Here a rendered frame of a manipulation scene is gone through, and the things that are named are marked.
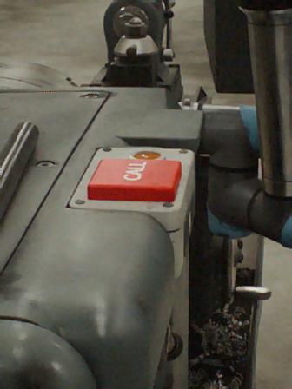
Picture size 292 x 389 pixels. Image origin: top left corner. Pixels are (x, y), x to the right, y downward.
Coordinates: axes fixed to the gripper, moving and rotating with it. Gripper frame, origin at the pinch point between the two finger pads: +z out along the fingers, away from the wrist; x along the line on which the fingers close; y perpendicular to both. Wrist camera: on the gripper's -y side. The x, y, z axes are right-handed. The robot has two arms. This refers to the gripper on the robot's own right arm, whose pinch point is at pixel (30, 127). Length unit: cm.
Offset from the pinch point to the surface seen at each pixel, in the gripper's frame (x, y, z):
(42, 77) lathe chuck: 14.2, -28.5, -8.4
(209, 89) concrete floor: -99, 449, 0
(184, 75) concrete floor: -99, 481, 18
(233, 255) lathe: -30, 27, -29
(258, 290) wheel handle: -37, 28, -34
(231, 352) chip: -52, 32, -30
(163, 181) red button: 17, -75, -28
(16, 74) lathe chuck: 14.8, -29.7, -5.6
